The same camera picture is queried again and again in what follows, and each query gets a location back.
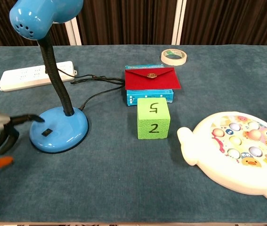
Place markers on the blue gooseneck desk lamp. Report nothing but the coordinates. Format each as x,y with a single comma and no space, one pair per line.
60,128

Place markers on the light blue cardboard box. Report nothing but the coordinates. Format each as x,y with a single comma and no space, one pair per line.
152,95

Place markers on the green numbered cube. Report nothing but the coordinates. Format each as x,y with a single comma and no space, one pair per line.
153,118

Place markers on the red envelope with gold seal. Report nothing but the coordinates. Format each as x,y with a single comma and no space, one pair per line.
152,81

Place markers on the dark brown curtain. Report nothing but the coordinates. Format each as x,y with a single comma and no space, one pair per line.
128,21

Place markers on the white power strip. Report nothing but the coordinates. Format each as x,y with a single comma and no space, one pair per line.
25,76

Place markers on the white whale-shaped toy game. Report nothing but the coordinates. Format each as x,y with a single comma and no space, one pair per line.
237,150

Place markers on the teal table cloth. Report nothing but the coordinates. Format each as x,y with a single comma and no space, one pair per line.
123,169

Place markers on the white partition frame post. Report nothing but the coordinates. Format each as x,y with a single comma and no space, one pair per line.
73,33
178,22

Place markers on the beige masking tape roll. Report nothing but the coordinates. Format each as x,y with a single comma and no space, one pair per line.
173,61

